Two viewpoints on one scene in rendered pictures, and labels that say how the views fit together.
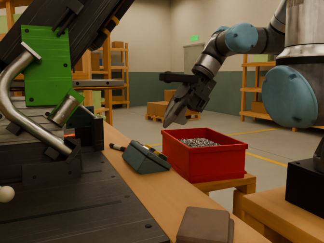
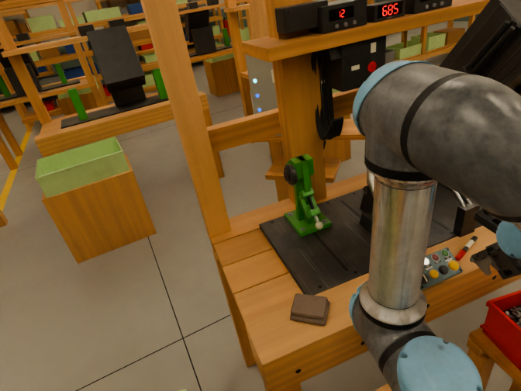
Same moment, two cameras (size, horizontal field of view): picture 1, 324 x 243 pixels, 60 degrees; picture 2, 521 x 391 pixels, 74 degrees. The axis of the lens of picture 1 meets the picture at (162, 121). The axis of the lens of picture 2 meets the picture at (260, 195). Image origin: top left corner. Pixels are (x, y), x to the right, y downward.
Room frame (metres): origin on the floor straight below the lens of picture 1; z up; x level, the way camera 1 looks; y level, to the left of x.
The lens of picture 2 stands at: (0.40, -0.72, 1.70)
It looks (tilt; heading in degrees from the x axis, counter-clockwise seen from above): 31 degrees down; 98
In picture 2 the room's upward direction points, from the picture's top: 10 degrees counter-clockwise
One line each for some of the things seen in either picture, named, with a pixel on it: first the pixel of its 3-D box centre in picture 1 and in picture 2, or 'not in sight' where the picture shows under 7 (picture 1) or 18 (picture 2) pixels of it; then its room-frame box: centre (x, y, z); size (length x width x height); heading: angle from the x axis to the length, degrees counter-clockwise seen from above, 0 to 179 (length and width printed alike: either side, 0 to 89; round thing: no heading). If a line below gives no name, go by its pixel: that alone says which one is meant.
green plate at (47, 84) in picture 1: (47, 66); not in sight; (0.77, 0.31, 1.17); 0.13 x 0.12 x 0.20; 23
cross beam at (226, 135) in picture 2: not in sight; (355, 99); (0.67, 0.74, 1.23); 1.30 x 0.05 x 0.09; 23
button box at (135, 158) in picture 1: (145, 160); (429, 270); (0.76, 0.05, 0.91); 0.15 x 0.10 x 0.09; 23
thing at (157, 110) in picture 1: (173, 104); not in sight; (7.27, -0.29, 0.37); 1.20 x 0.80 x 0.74; 127
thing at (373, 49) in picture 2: not in sight; (353, 61); (0.63, 0.54, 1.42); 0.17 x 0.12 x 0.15; 23
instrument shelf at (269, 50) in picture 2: not in sight; (372, 25); (0.71, 0.63, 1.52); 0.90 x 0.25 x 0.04; 23
